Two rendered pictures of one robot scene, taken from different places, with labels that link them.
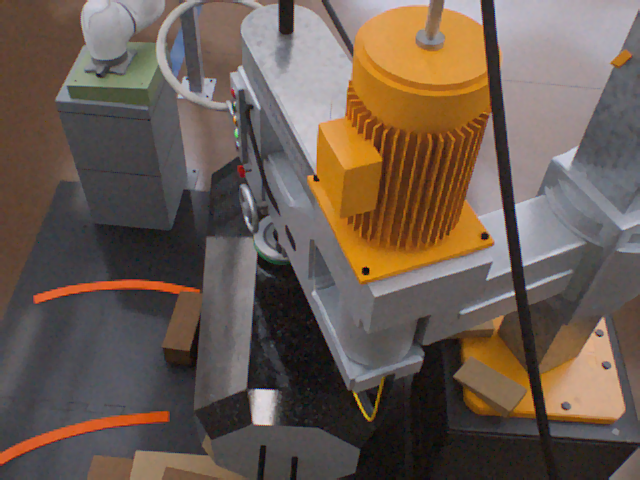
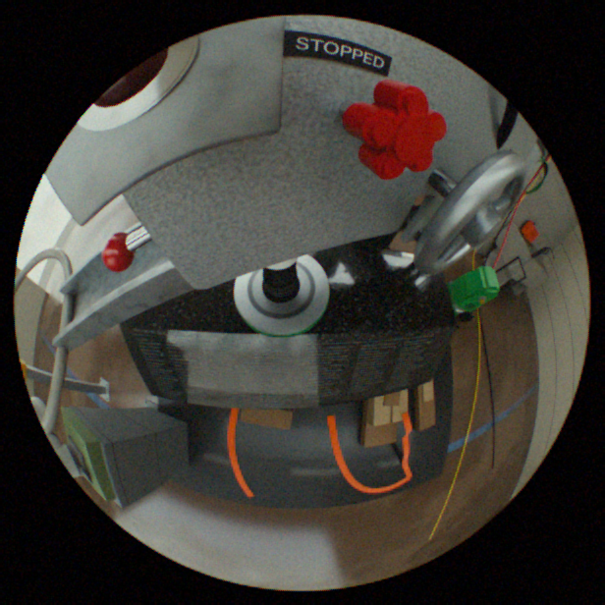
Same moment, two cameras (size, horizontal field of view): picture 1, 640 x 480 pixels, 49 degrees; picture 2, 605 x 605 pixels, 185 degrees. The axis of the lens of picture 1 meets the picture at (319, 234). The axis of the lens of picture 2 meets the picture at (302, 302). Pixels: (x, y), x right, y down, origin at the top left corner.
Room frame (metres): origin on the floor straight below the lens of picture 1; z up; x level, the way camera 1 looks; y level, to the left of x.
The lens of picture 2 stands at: (1.51, 0.31, 1.25)
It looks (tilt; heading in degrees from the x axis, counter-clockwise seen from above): 67 degrees down; 264
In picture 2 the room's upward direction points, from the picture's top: 8 degrees clockwise
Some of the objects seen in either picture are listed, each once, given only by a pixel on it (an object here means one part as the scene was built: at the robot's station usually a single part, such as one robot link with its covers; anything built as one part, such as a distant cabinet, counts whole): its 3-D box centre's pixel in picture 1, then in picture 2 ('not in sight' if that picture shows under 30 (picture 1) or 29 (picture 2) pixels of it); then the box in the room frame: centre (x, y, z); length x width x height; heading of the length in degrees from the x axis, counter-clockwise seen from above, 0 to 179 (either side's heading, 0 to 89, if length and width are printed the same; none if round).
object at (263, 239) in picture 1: (285, 236); (281, 287); (1.54, 0.12, 0.88); 0.21 x 0.21 x 0.01
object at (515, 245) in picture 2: not in sight; (518, 265); (-1.81, -0.79, 0.43); 1.30 x 0.62 x 0.86; 177
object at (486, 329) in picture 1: (459, 321); not in sight; (1.28, -0.48, 0.81); 0.20 x 0.10 x 0.05; 97
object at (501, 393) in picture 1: (489, 383); not in sight; (1.06, -0.55, 0.80); 0.20 x 0.10 x 0.05; 50
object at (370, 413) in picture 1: (365, 372); not in sight; (0.93, -0.15, 1.06); 0.23 x 0.03 x 0.32; 24
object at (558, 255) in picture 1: (536, 250); not in sight; (1.14, -0.55, 1.37); 0.74 x 0.34 x 0.25; 117
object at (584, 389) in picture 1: (535, 346); not in sight; (1.23, -0.73, 0.76); 0.49 x 0.49 x 0.05; 89
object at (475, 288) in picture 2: not in sight; (482, 284); (-0.07, -0.28, 0.43); 0.35 x 0.35 x 0.87; 74
